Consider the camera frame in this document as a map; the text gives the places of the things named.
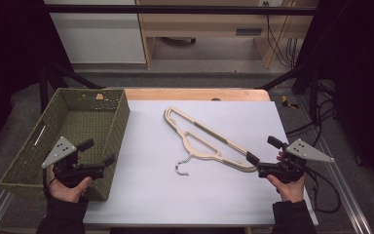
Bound white cabinet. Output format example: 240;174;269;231
43;0;147;65

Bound black floor cables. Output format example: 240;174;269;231
285;97;339;147

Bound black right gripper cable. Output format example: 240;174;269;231
303;167;343;215

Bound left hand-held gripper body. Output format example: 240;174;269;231
41;136;106;189

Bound yellow and black tool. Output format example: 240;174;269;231
280;95;300;110

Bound black horizontal frame bar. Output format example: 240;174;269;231
43;4;319;16

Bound person's right hand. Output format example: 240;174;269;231
266;175;307;203

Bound black curtain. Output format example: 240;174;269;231
0;0;74;160
291;0;374;196

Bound green woven basket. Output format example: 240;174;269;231
0;87;131;202

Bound black hanging cable bundle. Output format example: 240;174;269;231
286;37;299;69

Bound grey drawer handle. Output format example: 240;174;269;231
235;27;263;36

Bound light wooden desk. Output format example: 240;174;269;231
135;0;319;70

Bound person's left hand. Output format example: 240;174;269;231
47;164;94;204

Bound white paper sheet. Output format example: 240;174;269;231
83;99;319;227

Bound wooden table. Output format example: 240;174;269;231
123;87;272;102

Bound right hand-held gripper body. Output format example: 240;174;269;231
257;138;335;185

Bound black metal stand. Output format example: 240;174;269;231
38;62;106;115
256;62;320;121

